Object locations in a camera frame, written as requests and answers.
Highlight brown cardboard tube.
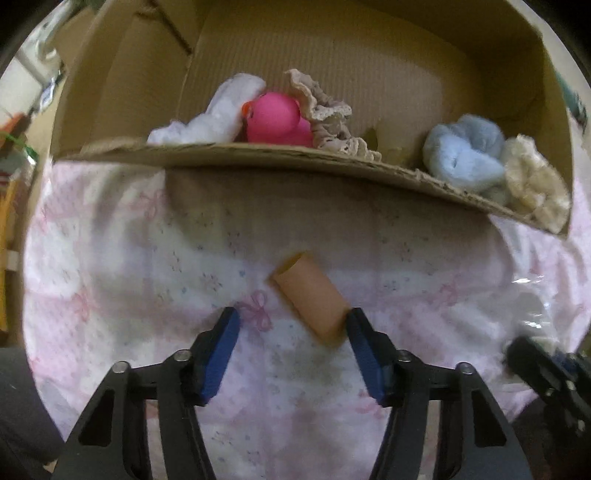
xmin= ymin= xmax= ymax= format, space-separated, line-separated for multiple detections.
xmin=271 ymin=252 xmax=351 ymax=345

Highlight beige lace scrunchie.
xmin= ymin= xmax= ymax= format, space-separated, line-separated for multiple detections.
xmin=284 ymin=69 xmax=382 ymax=163

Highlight clear plastic bag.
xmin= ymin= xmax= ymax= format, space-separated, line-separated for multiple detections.
xmin=510 ymin=274 xmax=559 ymax=348

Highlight cream fluffy cloth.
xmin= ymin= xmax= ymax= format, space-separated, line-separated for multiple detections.
xmin=501 ymin=135 xmax=572 ymax=234

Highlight light blue fluffy cloth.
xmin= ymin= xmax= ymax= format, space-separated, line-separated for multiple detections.
xmin=423 ymin=114 xmax=511 ymax=206

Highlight white sock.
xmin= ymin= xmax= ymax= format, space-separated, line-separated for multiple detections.
xmin=146 ymin=73 xmax=266 ymax=146

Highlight pink rubber duck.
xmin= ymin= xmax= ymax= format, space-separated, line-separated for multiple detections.
xmin=242 ymin=92 xmax=312 ymax=148

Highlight brown cardboard box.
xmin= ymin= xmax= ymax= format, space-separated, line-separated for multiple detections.
xmin=50 ymin=1 xmax=573 ymax=228

